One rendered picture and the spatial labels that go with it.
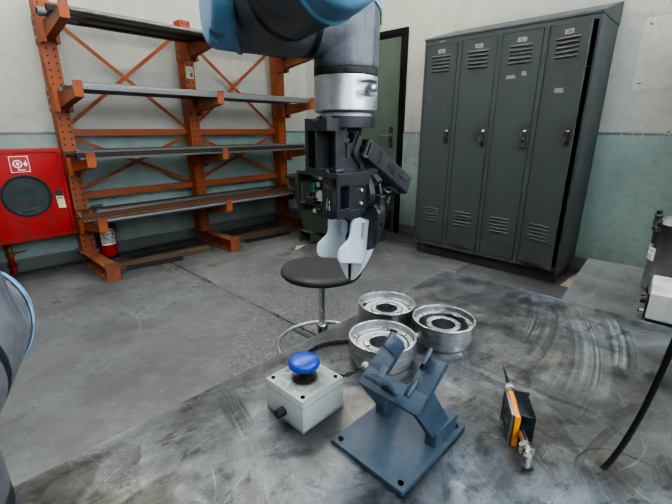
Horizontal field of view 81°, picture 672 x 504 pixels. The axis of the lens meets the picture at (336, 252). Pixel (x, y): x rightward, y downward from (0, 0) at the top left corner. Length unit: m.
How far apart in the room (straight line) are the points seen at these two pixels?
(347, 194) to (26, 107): 3.77
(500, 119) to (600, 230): 1.21
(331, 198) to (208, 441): 0.32
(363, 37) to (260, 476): 0.48
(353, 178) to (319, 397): 0.26
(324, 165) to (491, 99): 3.05
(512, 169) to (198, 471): 3.15
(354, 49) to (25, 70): 3.79
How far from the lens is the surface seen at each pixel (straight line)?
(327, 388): 0.51
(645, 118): 3.72
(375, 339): 0.65
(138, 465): 0.53
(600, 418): 0.63
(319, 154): 0.46
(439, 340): 0.66
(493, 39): 3.54
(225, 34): 0.43
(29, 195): 3.90
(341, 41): 0.47
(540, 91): 3.35
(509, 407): 0.53
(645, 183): 3.71
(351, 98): 0.46
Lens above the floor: 1.15
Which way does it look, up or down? 17 degrees down
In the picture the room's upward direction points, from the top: straight up
